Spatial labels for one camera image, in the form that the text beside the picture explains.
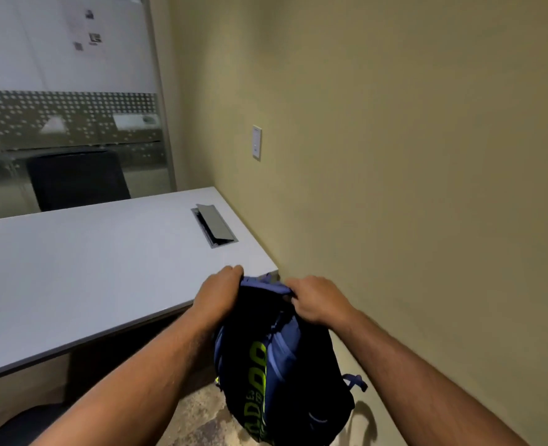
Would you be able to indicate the person's right hand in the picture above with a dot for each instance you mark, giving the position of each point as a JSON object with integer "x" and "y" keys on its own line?
{"x": 320, "y": 301}

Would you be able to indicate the person's left hand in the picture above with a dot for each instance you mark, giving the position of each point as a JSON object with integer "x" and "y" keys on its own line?
{"x": 218, "y": 294}

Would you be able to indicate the person's right fingers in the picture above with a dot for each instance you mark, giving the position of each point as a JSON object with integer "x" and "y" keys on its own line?
{"x": 292, "y": 287}

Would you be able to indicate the person's left fingers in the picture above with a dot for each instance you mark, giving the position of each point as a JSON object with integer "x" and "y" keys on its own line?
{"x": 235, "y": 272}

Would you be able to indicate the blue and black backpack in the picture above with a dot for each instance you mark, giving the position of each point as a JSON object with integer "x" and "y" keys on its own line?
{"x": 278, "y": 362}

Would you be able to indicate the person's right forearm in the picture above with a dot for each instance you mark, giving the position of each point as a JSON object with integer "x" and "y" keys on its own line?
{"x": 422, "y": 380}

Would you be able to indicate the person's left forearm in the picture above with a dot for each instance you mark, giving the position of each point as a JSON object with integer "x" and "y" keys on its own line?
{"x": 134, "y": 385}

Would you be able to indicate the black office chair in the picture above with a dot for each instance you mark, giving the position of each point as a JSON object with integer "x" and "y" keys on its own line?
{"x": 79, "y": 178}

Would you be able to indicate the frosted glass partition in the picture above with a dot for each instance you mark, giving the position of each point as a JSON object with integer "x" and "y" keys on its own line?
{"x": 65, "y": 97}

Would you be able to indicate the black seat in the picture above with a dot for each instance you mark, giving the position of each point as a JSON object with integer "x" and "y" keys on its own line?
{"x": 21, "y": 427}

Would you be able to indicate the white wall switch plate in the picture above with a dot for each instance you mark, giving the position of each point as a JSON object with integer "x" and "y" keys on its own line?
{"x": 257, "y": 142}

